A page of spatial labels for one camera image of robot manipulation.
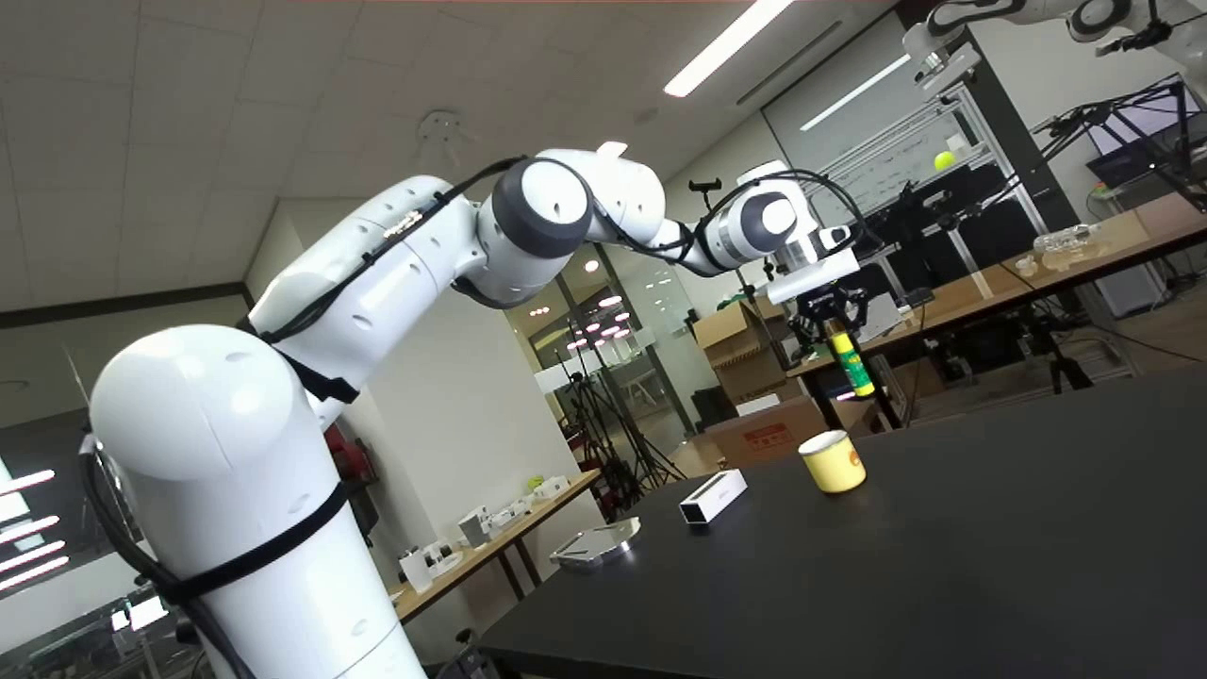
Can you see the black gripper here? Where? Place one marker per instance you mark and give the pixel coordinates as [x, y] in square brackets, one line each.
[823, 306]

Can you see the green glue stick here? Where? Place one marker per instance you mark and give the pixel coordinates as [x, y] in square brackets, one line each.
[859, 375]

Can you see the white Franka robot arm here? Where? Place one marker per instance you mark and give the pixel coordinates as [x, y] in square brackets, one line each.
[212, 477]

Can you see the yellow enamel mug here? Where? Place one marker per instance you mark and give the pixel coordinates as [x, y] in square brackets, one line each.
[832, 462]

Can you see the stacked cardboard boxes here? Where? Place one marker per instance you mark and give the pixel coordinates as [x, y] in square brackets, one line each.
[737, 345]

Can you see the brown cardboard box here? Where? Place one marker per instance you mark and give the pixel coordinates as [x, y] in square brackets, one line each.
[761, 440]

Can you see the long wooden desk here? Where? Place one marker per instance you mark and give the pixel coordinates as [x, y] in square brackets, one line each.
[1006, 283]

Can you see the black monitor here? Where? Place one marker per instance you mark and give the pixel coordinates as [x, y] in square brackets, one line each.
[1001, 233]

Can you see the yellow tennis ball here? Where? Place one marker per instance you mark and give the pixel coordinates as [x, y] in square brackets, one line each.
[945, 163]

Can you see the white rectangular box device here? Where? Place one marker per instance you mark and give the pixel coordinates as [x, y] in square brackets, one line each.
[715, 498]

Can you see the long ceiling light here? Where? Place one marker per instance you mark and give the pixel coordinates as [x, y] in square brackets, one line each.
[730, 46]
[855, 91]

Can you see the black tripod cluster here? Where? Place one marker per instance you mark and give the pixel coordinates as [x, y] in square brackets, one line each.
[603, 427]

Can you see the white flat tray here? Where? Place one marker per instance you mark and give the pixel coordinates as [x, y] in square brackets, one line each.
[588, 550]

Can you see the narrow wooden side table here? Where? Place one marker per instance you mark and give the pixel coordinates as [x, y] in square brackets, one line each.
[554, 498]

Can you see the small white boxes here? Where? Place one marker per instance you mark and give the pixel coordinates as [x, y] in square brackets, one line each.
[432, 567]

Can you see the red fire extinguisher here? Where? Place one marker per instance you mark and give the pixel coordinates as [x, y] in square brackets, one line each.
[357, 458]

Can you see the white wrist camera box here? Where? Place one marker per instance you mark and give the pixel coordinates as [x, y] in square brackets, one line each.
[817, 268]

